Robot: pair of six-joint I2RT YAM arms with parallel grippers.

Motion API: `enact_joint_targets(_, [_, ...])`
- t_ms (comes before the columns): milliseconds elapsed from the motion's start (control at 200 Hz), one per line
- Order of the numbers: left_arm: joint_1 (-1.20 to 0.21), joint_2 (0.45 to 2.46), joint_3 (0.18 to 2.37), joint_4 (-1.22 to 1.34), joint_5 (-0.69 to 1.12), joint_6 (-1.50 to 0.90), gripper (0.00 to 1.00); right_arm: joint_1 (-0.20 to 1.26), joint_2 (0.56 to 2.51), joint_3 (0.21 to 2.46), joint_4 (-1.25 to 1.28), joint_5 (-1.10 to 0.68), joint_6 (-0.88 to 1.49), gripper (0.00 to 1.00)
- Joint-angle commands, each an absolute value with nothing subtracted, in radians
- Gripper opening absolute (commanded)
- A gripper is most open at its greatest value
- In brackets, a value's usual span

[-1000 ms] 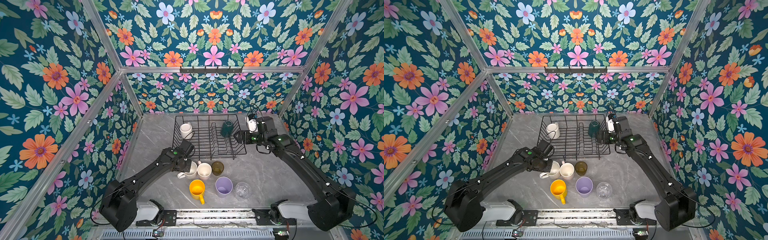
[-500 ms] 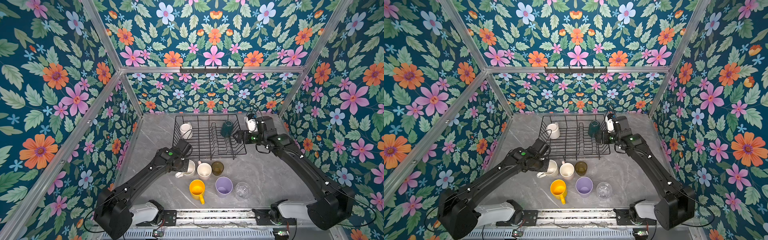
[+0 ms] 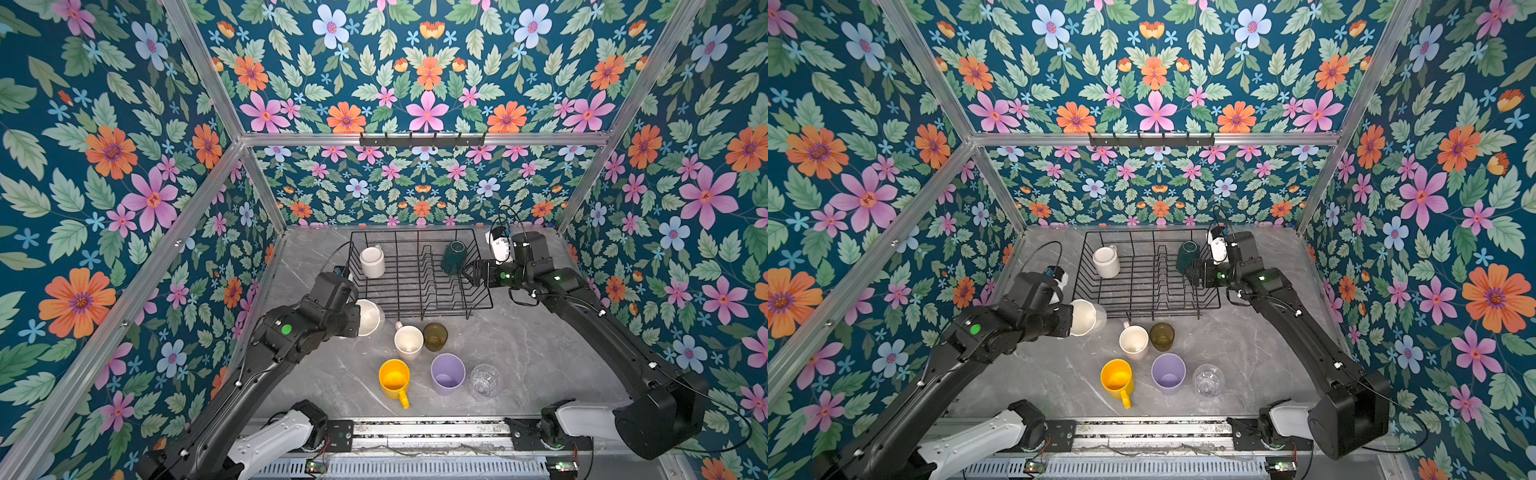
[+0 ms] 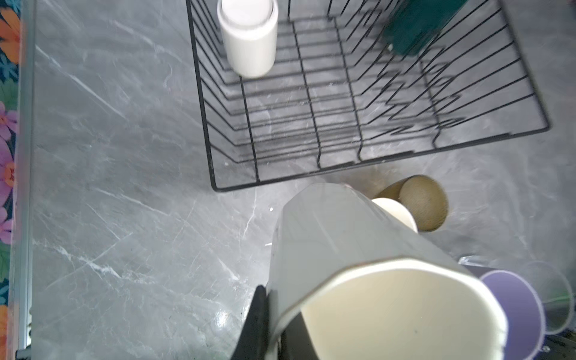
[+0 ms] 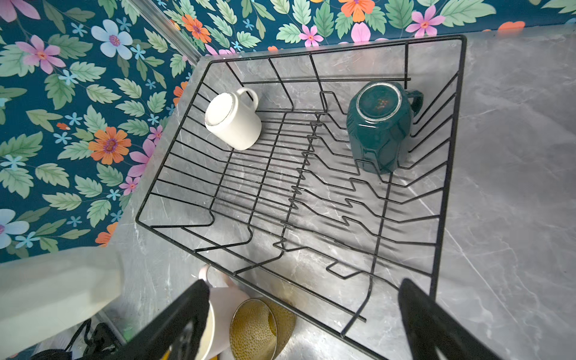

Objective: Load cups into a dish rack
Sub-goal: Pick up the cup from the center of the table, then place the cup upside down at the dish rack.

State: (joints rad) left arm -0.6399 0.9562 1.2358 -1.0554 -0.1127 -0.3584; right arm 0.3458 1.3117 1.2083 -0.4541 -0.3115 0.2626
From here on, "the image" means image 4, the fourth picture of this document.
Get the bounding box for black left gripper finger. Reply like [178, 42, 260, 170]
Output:
[230, 285, 269, 360]

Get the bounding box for cream faceted mug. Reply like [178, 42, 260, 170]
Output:
[265, 183, 509, 359]

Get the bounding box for white mug red inside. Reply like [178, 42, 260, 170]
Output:
[217, 0, 279, 79]

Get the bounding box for dark green mug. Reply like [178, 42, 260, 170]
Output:
[383, 0, 467, 56]

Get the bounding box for olive green glass cup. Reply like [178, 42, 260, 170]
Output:
[373, 175, 449, 233]

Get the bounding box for lilac plastic cup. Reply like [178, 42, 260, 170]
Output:
[466, 265, 546, 359]

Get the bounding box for clear glass cup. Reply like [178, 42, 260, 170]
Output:
[458, 255, 575, 335]

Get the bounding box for white mug pink handle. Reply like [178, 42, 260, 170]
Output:
[372, 198, 419, 233]

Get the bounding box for aluminium frame post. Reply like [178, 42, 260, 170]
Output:
[6, 1, 37, 359]

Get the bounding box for black wire dish rack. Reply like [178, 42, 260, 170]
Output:
[186, 1, 551, 192]

